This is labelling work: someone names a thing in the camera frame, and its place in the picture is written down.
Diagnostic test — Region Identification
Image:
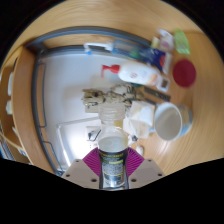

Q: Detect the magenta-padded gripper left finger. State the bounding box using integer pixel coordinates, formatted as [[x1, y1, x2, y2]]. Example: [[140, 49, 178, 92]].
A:
[[61, 148, 101, 190]]

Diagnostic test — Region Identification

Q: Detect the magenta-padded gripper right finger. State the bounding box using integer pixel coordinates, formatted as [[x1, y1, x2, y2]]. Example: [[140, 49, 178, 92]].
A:
[[127, 147, 166, 190]]

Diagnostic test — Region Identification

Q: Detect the clear bottle with dark label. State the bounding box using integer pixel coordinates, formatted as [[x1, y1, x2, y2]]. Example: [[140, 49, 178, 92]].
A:
[[97, 103, 130, 191]]

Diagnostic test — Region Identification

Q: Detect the small white earbuds case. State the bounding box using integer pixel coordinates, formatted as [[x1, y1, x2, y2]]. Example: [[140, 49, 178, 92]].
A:
[[134, 144, 145, 157]]

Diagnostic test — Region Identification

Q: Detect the white desk lamp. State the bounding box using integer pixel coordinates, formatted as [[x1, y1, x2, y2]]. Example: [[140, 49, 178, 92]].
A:
[[54, 116, 101, 168]]

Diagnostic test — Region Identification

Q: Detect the white mug with blue dots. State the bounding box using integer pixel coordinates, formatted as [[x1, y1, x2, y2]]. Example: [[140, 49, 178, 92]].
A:
[[153, 101, 194, 142]]

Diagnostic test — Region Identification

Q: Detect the white tissue pack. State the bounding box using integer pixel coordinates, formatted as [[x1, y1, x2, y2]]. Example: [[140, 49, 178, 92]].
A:
[[123, 100, 156, 139]]

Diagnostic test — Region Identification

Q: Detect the dark grey flat strip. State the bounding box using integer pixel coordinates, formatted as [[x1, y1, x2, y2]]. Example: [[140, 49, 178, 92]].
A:
[[143, 85, 172, 102]]

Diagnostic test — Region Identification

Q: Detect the brown tree creature figurine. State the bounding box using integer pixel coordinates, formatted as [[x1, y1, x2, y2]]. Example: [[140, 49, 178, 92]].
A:
[[81, 83, 146, 108]]

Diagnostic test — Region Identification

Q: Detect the wooden shelf unit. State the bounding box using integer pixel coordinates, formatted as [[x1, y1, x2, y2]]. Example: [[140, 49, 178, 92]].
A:
[[0, 46, 44, 164]]

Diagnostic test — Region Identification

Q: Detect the small white square clock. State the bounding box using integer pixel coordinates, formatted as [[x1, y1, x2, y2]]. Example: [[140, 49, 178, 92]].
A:
[[156, 77, 171, 93]]

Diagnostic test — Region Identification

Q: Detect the white red-pump lotion bottle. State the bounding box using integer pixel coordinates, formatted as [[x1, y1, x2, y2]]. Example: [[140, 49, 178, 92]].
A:
[[101, 61, 163, 87]]

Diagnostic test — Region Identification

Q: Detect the flat round red coaster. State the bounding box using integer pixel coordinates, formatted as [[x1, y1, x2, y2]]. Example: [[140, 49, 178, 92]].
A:
[[172, 58, 197, 88]]

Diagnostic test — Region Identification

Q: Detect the blue printed pouch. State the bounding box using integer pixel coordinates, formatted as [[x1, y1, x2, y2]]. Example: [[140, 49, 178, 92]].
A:
[[138, 47, 173, 73]]

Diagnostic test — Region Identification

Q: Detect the pink and white packet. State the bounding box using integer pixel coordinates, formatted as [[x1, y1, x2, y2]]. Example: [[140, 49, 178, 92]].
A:
[[151, 29, 175, 52]]

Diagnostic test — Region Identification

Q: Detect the green wipes packet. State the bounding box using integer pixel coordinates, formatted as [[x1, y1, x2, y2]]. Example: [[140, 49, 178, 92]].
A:
[[173, 28, 192, 55]]

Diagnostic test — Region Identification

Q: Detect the white wall socket with plug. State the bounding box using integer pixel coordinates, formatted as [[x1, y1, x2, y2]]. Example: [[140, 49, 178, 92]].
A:
[[85, 125, 101, 142]]

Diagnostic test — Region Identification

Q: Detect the grey metal shelf frame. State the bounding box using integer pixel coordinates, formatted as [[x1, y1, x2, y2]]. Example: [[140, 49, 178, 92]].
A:
[[30, 26, 151, 176]]

